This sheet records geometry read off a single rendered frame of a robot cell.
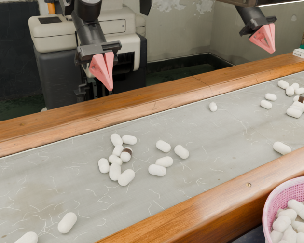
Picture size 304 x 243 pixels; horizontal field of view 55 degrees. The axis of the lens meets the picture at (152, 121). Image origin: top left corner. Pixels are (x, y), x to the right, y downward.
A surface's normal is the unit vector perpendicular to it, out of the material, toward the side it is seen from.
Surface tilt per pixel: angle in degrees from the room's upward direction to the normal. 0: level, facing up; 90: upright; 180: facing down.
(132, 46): 98
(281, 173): 0
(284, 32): 90
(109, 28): 98
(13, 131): 0
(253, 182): 0
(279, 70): 45
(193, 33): 93
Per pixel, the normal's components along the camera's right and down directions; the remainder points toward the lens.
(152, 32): 0.42, 0.47
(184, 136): 0.00, -0.85
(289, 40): -0.91, 0.22
